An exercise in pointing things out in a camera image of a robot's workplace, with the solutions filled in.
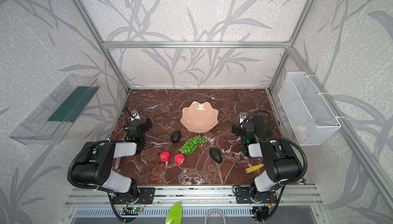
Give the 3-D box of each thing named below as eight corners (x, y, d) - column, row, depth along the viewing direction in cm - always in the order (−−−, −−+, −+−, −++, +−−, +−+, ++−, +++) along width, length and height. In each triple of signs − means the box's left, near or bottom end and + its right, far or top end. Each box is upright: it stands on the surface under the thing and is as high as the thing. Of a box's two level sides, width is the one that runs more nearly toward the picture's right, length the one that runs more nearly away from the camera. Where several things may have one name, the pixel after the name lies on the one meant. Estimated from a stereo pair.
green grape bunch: (183, 158, 87) (182, 154, 83) (178, 149, 90) (177, 146, 86) (206, 142, 93) (206, 138, 90) (201, 135, 96) (201, 131, 93)
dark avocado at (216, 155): (216, 165, 85) (216, 162, 82) (209, 152, 90) (209, 149, 86) (223, 160, 87) (224, 157, 83) (216, 148, 91) (216, 145, 88)
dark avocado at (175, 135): (171, 143, 93) (169, 140, 89) (172, 133, 97) (171, 130, 94) (179, 143, 93) (178, 140, 89) (180, 133, 97) (179, 130, 94)
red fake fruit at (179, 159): (173, 162, 86) (172, 159, 82) (179, 154, 89) (177, 151, 85) (180, 166, 84) (179, 164, 81) (185, 158, 87) (185, 155, 83)
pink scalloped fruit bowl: (180, 132, 98) (179, 128, 94) (183, 106, 112) (182, 102, 108) (218, 132, 98) (219, 128, 94) (217, 106, 112) (217, 102, 108)
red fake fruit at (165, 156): (161, 162, 86) (159, 159, 82) (162, 154, 89) (160, 151, 85) (170, 162, 86) (168, 159, 82) (171, 154, 89) (169, 151, 85)
